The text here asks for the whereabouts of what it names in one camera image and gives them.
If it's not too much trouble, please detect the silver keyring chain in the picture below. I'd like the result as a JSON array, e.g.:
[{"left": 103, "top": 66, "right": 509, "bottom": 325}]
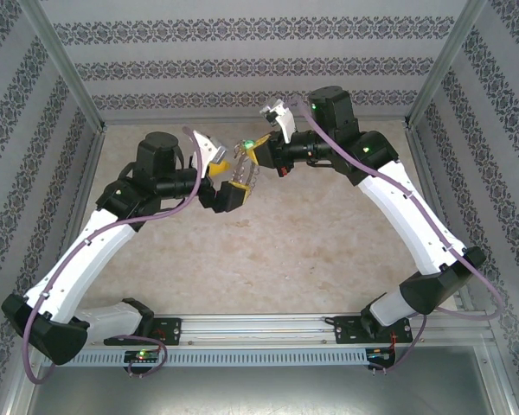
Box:
[{"left": 231, "top": 144, "right": 260, "bottom": 191}]

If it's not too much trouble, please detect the wide aluminium mounting rail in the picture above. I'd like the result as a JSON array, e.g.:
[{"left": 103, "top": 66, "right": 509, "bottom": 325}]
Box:
[{"left": 24, "top": 313, "right": 497, "bottom": 347}]

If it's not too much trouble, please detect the aluminium frame post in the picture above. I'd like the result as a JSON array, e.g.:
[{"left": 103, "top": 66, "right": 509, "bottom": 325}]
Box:
[
  {"left": 16, "top": 0, "right": 107, "bottom": 133},
  {"left": 402, "top": 0, "right": 490, "bottom": 130}
]

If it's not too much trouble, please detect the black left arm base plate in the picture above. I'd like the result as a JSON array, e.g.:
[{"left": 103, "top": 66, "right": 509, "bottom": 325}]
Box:
[{"left": 103, "top": 317, "right": 183, "bottom": 347}]

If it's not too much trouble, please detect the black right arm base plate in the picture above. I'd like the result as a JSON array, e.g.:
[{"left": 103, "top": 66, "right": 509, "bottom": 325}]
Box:
[{"left": 331, "top": 315, "right": 410, "bottom": 346}]

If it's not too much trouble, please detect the grey slotted cable duct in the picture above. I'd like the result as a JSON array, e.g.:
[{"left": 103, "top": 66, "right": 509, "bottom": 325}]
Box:
[{"left": 71, "top": 348, "right": 369, "bottom": 367}]

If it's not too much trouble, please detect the grey sheet metal panel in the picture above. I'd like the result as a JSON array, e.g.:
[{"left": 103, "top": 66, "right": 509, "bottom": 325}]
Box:
[{"left": 25, "top": 345, "right": 518, "bottom": 415}]

